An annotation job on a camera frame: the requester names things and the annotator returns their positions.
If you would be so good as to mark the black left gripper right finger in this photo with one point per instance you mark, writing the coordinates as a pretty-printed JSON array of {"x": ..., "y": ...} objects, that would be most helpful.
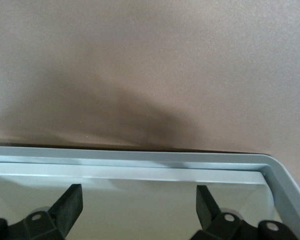
[{"x": 215, "y": 225}]

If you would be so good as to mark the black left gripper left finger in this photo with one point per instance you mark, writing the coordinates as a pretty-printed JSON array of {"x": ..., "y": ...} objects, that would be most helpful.
[{"x": 60, "y": 217}]

